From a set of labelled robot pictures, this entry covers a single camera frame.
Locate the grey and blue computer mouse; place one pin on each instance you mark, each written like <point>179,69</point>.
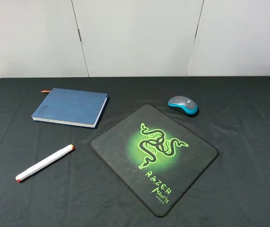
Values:
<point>183,105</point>

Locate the blue hardcover notebook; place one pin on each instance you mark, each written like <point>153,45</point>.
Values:
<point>71,107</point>

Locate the black tablecloth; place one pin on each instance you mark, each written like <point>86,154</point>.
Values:
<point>79,190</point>

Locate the black green Razer mouse pad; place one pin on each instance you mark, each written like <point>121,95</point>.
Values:
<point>157,158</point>

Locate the white marker pen red caps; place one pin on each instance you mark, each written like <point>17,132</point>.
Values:
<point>43,163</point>

